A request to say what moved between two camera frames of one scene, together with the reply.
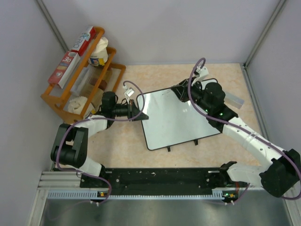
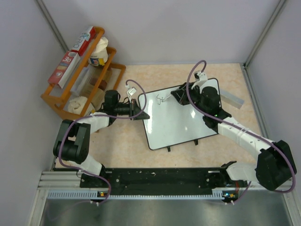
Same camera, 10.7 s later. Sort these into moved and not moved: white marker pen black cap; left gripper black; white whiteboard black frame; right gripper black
Moved: white marker pen black cap
Not moved: white whiteboard black frame; left gripper black; right gripper black
